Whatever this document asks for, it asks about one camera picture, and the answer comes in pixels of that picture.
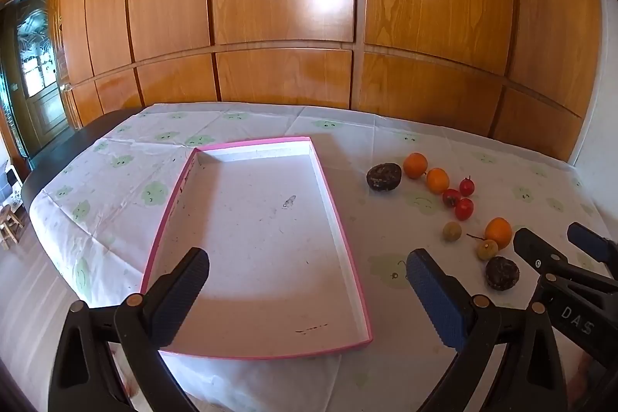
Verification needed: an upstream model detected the wooden glass-pane door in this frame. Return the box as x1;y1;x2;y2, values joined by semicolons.
0;0;73;162

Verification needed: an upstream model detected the dark brown wrinkled fruit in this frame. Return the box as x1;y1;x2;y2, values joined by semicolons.
485;256;521;292
366;162;403;192

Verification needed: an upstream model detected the pink white shallow tray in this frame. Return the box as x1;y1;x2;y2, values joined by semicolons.
140;136;374;361

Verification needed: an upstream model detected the wooden panelled wardrobe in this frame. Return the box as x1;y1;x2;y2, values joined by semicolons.
46;0;604;162

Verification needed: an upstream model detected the white cloud-print tablecloth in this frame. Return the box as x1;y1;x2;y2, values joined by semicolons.
29;103;618;412

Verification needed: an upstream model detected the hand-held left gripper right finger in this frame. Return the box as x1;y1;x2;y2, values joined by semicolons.
406;248;570;412

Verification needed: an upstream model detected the dark table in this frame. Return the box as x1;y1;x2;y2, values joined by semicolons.
22;105;160;220

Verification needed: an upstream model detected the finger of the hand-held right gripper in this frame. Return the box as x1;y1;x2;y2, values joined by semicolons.
567;222;618;265
513;227;568;278

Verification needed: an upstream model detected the orange with twig stem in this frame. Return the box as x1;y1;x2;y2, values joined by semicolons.
467;217;513;250

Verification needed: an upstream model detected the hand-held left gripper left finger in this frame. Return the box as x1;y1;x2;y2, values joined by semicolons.
47;247;211;412

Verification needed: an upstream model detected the small wooden stool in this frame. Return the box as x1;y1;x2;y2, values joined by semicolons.
0;204;25;249

